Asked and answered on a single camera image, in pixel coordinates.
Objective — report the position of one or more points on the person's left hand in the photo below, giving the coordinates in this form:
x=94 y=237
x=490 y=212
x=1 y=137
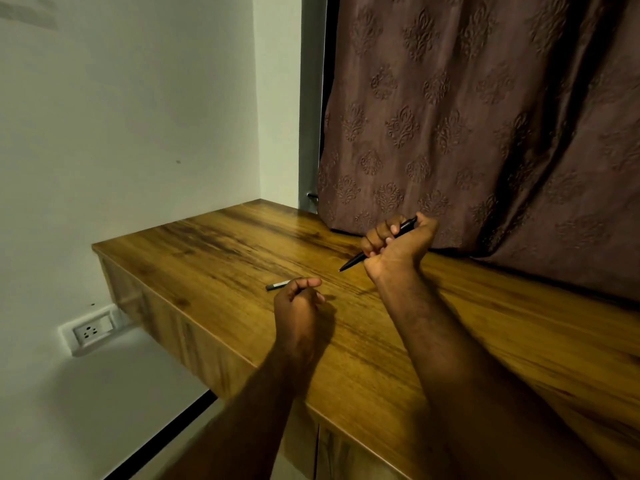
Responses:
x=296 y=319

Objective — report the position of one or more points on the person's left forearm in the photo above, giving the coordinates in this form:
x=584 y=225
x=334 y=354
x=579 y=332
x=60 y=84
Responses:
x=240 y=419

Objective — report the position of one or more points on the white wall socket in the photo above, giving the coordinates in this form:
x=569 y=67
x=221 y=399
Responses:
x=91 y=329

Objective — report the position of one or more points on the wooden cabinet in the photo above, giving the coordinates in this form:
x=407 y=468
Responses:
x=350 y=314

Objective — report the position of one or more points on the black pen cap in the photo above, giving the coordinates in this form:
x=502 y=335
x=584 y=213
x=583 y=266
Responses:
x=278 y=285

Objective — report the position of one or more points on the grey window frame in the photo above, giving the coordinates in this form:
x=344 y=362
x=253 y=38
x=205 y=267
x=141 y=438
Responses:
x=312 y=99

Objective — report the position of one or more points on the person's right thumb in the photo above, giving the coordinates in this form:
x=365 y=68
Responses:
x=425 y=220

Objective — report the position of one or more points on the brown patterned curtain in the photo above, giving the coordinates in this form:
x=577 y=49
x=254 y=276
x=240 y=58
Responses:
x=480 y=129

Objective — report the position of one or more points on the person's right middle finger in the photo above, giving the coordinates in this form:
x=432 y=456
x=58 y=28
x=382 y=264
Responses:
x=381 y=233

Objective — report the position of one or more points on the black pen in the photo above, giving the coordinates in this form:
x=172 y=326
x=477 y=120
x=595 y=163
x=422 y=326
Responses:
x=370 y=248

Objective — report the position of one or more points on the person's right forearm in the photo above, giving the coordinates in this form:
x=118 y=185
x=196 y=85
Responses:
x=480 y=384

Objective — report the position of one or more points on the person's right hand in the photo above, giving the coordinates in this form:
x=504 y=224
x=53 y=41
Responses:
x=400 y=252

